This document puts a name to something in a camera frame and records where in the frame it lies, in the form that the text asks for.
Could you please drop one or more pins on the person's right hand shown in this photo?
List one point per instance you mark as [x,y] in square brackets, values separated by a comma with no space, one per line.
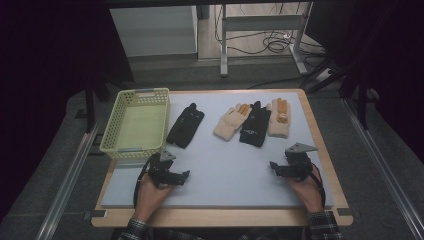
[306,193]

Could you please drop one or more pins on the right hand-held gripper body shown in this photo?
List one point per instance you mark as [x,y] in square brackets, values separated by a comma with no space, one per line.
[296,163]

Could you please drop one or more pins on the person's left hand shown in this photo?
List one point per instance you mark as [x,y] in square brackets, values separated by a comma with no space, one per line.
[150,196]

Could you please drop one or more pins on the white power strip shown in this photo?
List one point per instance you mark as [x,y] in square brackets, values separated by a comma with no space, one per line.
[324,75]

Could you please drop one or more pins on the black metal stand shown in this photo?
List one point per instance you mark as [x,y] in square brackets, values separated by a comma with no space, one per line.
[91,103]

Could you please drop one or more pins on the dark curtain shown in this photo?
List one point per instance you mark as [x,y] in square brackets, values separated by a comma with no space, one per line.
[383,50]
[53,66]

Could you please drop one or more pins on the cream glove with orange fingers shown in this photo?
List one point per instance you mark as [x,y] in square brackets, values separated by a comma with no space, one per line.
[279,123]
[230,123]

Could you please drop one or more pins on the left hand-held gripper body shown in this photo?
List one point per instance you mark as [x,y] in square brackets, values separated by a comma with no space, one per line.
[161,168]

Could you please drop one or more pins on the white cabinet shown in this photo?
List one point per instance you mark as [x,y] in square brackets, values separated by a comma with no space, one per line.
[156,31]

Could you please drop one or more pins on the grey metal desk frame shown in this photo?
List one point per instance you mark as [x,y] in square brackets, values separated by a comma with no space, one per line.
[260,23]

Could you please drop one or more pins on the black knit glove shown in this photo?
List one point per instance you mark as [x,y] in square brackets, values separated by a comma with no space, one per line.
[185,126]
[255,126]

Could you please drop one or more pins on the yellow-green plastic basket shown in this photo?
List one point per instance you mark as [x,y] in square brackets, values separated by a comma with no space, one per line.
[140,125]

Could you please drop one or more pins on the aluminium rail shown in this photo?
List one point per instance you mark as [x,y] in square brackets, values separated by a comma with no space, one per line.
[68,183]
[383,170]

